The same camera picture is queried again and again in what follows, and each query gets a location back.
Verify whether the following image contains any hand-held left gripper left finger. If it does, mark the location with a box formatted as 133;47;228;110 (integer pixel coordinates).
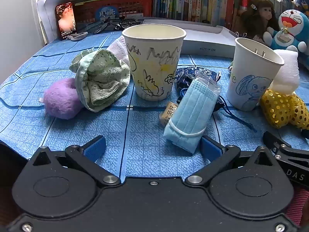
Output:
29;135;121;187

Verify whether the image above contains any black toy bicycle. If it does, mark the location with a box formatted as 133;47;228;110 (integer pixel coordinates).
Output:
93;17;145;35

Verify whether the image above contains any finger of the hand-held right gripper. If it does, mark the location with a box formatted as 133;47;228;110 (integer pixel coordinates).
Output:
263;131;309;161

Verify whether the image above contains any white foam block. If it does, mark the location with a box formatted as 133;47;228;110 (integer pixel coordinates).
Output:
269;49;300;95

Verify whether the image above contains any gold sequin plush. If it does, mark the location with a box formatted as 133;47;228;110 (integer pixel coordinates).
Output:
259;89;309;130

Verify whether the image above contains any green floral cloth hat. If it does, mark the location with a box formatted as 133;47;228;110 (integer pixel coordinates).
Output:
70;49;131;113

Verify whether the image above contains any blue checked tablecloth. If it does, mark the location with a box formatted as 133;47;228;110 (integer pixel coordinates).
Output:
0;30;309;184

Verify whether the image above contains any row of upright books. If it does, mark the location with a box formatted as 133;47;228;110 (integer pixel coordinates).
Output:
152;0;297;29

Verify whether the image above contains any purple plush ball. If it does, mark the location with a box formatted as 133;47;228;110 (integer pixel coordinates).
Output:
40;77;84;120

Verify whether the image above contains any paper cup with blue drawing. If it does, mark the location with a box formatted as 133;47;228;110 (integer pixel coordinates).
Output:
226;37;285;112

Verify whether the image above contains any grey charging cable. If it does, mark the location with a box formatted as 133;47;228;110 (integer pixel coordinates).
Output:
67;32;88;41

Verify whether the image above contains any dark red cloth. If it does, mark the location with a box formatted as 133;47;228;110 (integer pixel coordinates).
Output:
286;186;309;225

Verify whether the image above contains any paper cup with yellow drawing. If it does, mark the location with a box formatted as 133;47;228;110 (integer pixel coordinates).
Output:
122;25;187;101

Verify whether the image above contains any blue cat plush toy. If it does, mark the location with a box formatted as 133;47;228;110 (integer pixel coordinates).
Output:
263;9;309;54

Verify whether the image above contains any large red plastic basket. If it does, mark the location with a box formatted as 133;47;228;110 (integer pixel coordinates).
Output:
72;0;155;27

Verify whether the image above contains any white paper sheet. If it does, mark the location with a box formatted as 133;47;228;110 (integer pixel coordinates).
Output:
36;0;61;43

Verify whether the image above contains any brown monkey plush toy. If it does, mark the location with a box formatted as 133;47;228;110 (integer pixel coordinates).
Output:
232;0;280;41

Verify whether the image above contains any smartphone with lit screen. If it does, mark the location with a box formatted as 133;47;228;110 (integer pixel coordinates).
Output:
55;2;78;40

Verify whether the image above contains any navy floral drawstring pouch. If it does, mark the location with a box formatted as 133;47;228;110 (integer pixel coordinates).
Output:
174;66;257;133

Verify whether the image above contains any white shallow cardboard box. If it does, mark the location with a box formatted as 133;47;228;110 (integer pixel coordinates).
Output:
142;17;238;58

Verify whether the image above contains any blue face mask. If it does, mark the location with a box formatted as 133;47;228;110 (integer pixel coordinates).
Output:
163;78;221;154

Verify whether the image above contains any pale pink towel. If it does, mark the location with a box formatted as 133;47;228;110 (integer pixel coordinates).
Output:
106;37;131;66

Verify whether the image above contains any red can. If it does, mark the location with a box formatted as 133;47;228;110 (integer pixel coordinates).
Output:
240;0;251;15

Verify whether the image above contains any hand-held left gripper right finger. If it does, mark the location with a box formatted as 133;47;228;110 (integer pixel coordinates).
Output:
185;136;278;186

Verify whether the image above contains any small tan snack packet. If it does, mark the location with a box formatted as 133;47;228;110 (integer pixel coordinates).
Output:
159;101;179;126

